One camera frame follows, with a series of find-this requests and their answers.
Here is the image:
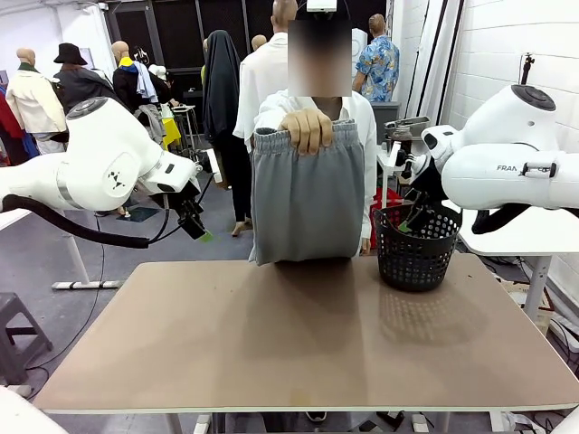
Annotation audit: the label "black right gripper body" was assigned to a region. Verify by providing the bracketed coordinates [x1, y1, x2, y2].
[409, 165, 449, 204]

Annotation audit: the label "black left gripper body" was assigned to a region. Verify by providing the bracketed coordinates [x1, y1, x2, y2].
[174, 192, 204, 223]

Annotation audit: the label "grey training pants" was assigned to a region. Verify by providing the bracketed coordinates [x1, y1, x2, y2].
[248, 118, 366, 267]

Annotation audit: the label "person right forearm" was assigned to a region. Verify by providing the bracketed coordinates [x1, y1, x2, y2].
[255, 92, 302, 132]

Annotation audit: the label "person right hand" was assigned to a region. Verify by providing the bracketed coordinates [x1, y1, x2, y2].
[279, 108, 335, 156]

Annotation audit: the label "red crate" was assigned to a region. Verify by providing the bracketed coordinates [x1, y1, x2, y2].
[371, 187, 411, 213]

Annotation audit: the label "black perforated plastic basket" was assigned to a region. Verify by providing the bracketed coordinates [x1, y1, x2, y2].
[373, 201, 463, 293]

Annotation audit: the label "grey metal tray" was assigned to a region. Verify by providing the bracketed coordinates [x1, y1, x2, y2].
[384, 116, 431, 132]

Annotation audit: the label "yellow cloth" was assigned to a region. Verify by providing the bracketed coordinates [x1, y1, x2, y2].
[161, 116, 182, 153]

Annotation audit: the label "person in white shirt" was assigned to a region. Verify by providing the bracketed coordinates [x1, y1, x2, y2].
[252, 6, 379, 424]

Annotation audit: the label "grey bin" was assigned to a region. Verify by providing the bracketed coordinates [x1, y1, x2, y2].
[370, 101, 403, 146]

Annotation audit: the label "grey hanging garment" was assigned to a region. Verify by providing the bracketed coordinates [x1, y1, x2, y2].
[133, 102, 166, 146]

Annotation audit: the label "white side table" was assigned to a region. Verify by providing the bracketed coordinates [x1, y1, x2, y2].
[0, 207, 124, 290]
[456, 205, 579, 322]

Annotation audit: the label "black cloak mannequin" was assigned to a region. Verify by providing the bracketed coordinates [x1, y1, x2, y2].
[201, 29, 254, 239]

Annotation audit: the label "white leaning boards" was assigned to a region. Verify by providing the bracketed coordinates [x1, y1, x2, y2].
[406, 0, 462, 127]

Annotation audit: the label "yellow blue scarf mannequin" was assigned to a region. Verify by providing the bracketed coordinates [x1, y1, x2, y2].
[110, 40, 159, 114]

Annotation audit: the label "white hat mannequin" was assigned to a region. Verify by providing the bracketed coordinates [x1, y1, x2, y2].
[147, 63, 173, 91]

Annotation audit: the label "white shirt bald mannequin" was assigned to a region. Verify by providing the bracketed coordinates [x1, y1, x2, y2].
[233, 0, 298, 153]

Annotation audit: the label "black tripod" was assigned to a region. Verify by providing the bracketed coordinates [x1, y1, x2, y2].
[519, 52, 537, 87]

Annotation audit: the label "white round appliance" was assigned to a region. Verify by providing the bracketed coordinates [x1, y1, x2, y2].
[351, 27, 370, 69]

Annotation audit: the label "black bucket hat mannequin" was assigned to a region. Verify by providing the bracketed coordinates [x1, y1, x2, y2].
[52, 42, 119, 114]

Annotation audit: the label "cream jacket mannequin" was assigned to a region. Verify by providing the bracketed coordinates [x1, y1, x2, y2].
[5, 47, 69, 155]

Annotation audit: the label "red garment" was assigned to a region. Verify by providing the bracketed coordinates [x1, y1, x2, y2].
[0, 88, 28, 166]

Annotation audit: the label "grey step stool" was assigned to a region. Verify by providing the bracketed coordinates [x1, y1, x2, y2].
[0, 292, 54, 385]

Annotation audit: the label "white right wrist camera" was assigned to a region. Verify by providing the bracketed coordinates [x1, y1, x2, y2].
[375, 140, 430, 181]

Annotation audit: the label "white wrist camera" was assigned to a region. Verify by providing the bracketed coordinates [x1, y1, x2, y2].
[204, 147, 224, 184]
[375, 140, 430, 181]

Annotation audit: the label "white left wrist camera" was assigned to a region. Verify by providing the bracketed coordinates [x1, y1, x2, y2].
[204, 147, 224, 184]

